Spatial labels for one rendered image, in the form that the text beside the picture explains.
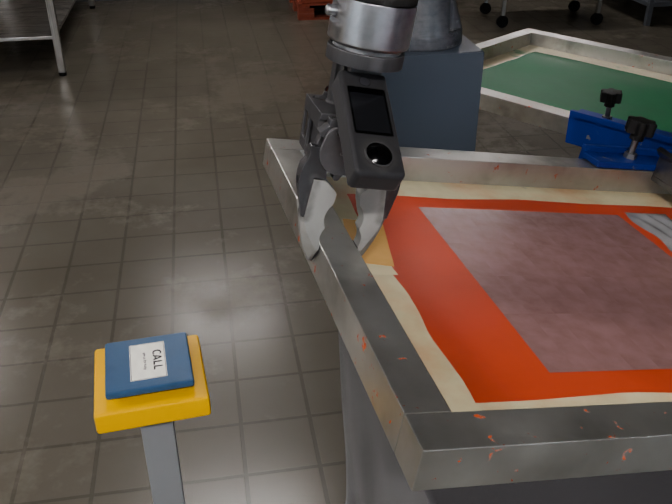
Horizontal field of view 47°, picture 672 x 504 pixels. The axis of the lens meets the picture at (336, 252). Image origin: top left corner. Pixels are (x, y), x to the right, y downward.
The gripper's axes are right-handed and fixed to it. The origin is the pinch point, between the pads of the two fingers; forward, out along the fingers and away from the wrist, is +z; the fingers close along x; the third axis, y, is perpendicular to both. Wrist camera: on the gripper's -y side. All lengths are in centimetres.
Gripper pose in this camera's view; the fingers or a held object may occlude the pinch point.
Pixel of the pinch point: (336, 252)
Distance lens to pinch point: 76.6
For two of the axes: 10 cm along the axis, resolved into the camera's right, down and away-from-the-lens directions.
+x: -9.5, -0.2, -3.0
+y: -2.6, -4.8, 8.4
